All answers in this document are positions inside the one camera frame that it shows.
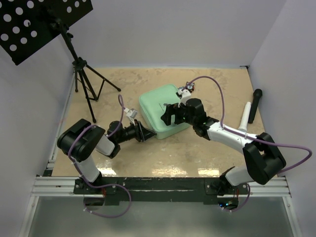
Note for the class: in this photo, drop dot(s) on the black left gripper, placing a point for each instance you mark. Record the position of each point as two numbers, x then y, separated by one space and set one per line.
143 134

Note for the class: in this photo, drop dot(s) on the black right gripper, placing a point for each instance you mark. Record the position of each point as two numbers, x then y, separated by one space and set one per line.
172 109

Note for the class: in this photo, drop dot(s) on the mint green medicine case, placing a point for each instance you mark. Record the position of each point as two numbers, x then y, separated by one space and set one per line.
153 106

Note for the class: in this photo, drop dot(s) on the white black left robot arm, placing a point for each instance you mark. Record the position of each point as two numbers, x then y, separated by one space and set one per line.
80 140

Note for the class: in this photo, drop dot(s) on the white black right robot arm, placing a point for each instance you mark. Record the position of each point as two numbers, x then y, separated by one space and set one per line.
263 160

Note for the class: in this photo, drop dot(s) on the white microphone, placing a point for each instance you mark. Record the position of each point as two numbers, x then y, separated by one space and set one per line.
245 117

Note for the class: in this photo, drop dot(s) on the black microphone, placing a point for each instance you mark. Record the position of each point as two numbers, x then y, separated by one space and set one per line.
257 94

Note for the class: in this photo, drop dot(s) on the black music stand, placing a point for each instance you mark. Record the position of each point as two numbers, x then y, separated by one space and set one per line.
28 25

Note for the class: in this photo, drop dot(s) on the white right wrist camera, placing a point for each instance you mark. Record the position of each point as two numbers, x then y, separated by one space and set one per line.
184 96

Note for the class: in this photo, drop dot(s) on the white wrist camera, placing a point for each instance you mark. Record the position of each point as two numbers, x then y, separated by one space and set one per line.
131 114
184 96

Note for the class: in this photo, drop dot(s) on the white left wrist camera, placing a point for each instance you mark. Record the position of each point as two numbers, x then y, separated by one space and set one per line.
131 114

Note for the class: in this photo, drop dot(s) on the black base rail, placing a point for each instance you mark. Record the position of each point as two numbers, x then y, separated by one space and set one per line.
158 189

